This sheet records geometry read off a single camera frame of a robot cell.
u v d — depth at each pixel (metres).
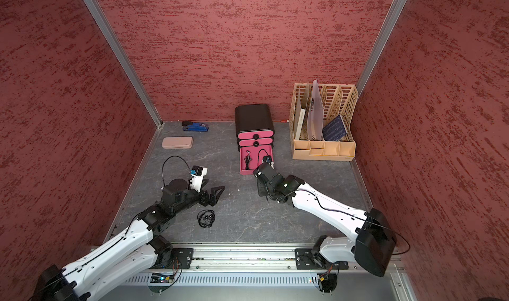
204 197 0.69
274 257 0.76
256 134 0.96
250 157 1.02
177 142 1.11
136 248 0.52
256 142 1.00
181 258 0.74
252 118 1.04
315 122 1.12
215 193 0.70
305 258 0.74
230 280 0.77
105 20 0.79
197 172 0.68
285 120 1.24
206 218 0.83
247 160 1.00
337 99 1.06
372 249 0.47
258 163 1.00
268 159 0.71
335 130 1.03
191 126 1.15
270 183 0.59
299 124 0.92
